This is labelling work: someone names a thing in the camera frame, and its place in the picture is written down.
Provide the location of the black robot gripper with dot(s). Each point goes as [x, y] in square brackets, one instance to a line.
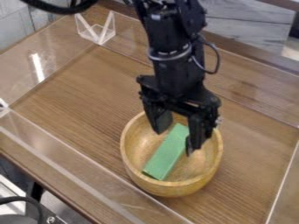
[175, 90]

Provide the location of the green rectangular block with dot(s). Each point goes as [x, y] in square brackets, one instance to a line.
[167, 154]

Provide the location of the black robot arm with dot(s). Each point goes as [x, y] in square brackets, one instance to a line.
[172, 24]

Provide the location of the brown wooden bowl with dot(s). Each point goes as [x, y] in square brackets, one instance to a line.
[193, 170]

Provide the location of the clear acrylic corner bracket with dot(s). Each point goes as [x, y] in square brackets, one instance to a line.
[99, 34]

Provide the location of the black table leg frame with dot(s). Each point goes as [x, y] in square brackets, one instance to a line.
[35, 209]

